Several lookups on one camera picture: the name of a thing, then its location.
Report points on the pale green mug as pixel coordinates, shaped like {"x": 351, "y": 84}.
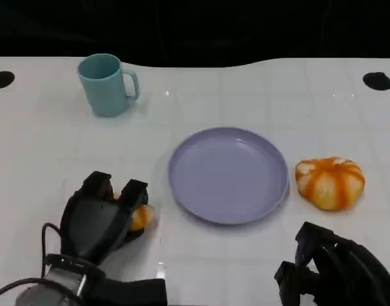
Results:
{"x": 102, "y": 90}

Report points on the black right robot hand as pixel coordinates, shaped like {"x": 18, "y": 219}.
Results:
{"x": 348, "y": 277}

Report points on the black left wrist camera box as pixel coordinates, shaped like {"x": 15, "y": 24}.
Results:
{"x": 131, "y": 291}

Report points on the lilac plate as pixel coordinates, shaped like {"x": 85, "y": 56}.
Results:
{"x": 227, "y": 175}

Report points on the orange white toy bread roll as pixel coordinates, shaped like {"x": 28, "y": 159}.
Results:
{"x": 143, "y": 216}
{"x": 330, "y": 185}

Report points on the black table grommet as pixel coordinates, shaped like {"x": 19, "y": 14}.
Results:
{"x": 2, "y": 79}
{"x": 377, "y": 81}

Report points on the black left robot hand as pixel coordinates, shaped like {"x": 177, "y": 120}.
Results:
{"x": 93, "y": 223}

